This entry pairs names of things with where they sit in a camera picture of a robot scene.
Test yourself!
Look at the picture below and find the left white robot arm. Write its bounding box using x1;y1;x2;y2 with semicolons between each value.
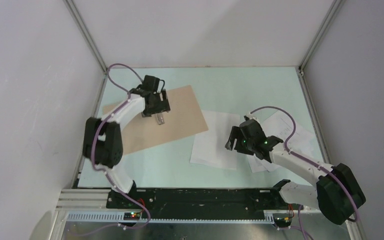
82;75;171;208

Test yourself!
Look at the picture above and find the metal folder clip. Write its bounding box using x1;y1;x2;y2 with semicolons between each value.
155;113;165;125

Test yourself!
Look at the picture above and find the white paper sheet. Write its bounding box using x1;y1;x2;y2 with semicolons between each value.
189;110;240;170

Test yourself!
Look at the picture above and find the left circuit board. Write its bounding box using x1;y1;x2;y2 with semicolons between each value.
123;212;141;221

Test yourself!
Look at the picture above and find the corner aluminium post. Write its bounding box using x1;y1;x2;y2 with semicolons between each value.
298;0;345;71
63;0;107;74

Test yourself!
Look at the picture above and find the circuit board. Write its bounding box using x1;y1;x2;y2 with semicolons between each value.
274;217;292;228
123;212;141;221

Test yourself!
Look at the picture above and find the brown cardboard folder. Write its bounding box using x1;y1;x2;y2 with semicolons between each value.
120;85;209;155

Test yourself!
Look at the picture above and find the aluminium frame rail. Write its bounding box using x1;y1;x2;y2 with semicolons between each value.
55;188;357;224

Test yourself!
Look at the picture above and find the left corner aluminium post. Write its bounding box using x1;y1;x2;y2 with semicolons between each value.
63;0;107;74

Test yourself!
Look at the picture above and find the right circuit board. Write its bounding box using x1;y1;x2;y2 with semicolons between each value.
274;217;292;228

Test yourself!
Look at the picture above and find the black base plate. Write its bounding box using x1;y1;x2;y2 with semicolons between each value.
106;187;289;221

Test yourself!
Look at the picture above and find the right corner aluminium post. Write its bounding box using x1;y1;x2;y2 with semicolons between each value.
298;0;345;71

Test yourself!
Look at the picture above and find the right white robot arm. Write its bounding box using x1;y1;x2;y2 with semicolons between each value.
225;118;367;225

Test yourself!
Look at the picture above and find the printed paper sheet stack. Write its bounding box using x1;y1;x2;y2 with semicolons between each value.
246;110;319;174

